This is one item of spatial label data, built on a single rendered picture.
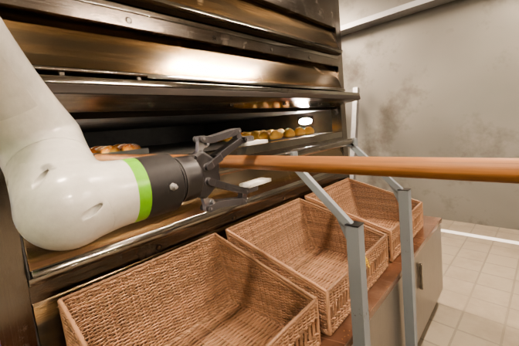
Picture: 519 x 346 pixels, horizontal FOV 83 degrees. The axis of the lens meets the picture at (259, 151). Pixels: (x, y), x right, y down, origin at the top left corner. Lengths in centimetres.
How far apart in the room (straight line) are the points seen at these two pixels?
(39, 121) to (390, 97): 386
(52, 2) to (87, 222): 78
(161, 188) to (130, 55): 73
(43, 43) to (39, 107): 59
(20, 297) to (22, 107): 69
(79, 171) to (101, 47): 72
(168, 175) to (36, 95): 18
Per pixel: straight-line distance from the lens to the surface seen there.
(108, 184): 40
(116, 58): 108
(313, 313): 101
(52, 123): 47
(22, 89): 43
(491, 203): 395
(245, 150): 135
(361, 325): 107
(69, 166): 41
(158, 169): 44
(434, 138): 393
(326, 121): 219
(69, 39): 106
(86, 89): 87
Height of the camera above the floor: 127
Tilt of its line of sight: 5 degrees down
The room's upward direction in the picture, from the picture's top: 5 degrees counter-clockwise
